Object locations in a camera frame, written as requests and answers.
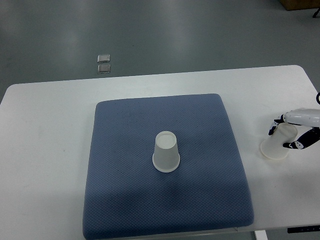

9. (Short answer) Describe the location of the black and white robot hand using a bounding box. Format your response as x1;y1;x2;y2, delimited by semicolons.
268;108;320;150

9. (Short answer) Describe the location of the white paper cup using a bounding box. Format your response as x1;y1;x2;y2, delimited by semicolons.
152;131;180;173
260;122;298;160

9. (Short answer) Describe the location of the black tripod leg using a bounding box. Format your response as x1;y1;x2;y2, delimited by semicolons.
312;8;320;18

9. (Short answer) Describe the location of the black table control panel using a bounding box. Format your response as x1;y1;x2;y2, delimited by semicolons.
287;225;320;234

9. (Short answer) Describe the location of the brown cardboard box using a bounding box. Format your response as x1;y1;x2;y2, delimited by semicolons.
279;0;320;11

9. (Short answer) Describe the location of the white table leg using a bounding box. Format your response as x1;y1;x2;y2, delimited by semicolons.
254;230;268;240

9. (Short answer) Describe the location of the blue fabric cushion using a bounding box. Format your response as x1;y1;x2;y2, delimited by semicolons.
83;93;254;240

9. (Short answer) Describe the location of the lower metal floor plate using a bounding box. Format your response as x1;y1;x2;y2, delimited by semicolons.
97;64;111;74

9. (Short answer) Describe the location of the metal floor plate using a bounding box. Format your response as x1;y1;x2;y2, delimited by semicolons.
97;54;111;63
97;64;111;74

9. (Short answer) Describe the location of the upper metal floor plate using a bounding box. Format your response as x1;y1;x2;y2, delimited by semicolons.
97;54;111;63

